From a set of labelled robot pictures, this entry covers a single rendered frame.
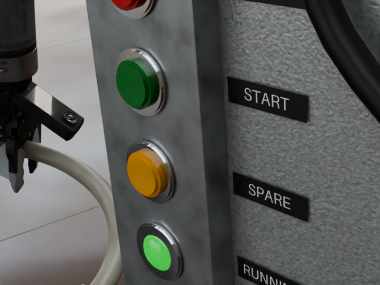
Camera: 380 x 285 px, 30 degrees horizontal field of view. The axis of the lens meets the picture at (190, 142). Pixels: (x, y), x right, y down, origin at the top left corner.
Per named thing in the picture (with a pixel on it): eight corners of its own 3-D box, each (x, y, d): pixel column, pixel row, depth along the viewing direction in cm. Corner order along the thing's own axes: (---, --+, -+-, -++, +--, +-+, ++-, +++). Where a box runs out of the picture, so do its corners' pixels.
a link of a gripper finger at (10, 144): (16, 164, 118) (17, 116, 115) (25, 167, 118) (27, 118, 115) (2, 175, 114) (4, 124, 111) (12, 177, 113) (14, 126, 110)
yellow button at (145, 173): (174, 197, 38) (169, 153, 37) (160, 204, 37) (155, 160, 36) (141, 183, 39) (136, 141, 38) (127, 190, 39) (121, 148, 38)
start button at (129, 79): (165, 109, 36) (160, 60, 35) (150, 116, 35) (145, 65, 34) (131, 98, 37) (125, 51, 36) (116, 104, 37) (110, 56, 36)
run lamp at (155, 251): (185, 270, 40) (181, 234, 39) (167, 281, 39) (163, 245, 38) (156, 255, 42) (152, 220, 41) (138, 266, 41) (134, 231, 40)
